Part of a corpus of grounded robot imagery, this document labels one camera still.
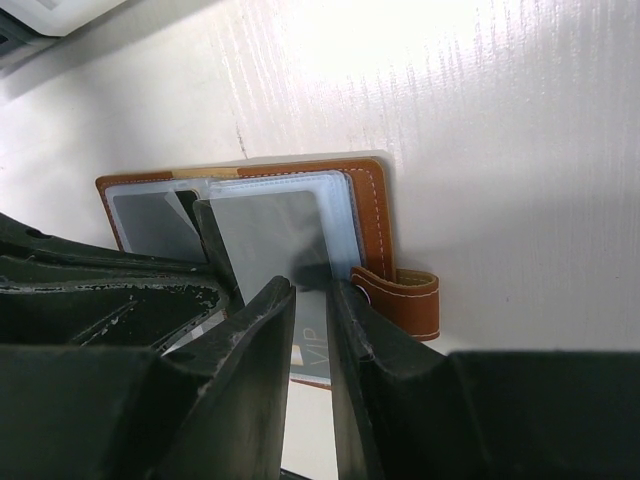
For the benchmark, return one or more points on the dark card pocket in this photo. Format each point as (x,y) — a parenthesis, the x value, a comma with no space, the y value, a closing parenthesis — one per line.
(159,224)

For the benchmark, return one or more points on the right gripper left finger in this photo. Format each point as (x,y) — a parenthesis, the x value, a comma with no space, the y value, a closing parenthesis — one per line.
(213,410)

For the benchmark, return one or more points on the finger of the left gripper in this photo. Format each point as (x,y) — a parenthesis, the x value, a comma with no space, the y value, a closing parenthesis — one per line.
(60,292)

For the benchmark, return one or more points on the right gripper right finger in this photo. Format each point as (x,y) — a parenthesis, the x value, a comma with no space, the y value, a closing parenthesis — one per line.
(405,411)

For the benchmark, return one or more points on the black white three-bin tray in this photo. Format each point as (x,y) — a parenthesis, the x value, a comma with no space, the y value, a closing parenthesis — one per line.
(29,27)

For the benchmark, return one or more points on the brown leather card holder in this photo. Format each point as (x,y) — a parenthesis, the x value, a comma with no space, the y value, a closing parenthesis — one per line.
(351,195)

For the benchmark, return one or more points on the black VIP credit card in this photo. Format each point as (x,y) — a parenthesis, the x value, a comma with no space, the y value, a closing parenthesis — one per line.
(251,239)

